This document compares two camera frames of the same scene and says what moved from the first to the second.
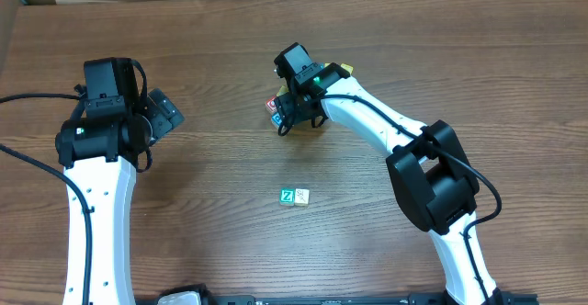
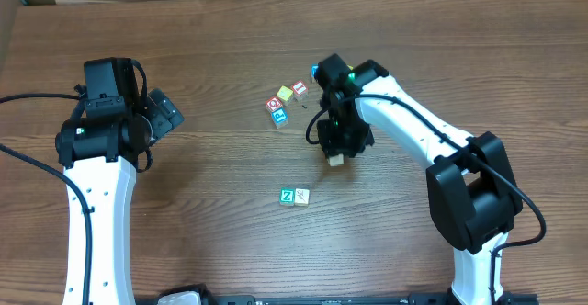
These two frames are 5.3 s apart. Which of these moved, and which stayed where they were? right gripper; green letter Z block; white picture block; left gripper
Moved: right gripper
Stayed: white picture block; left gripper; green letter Z block
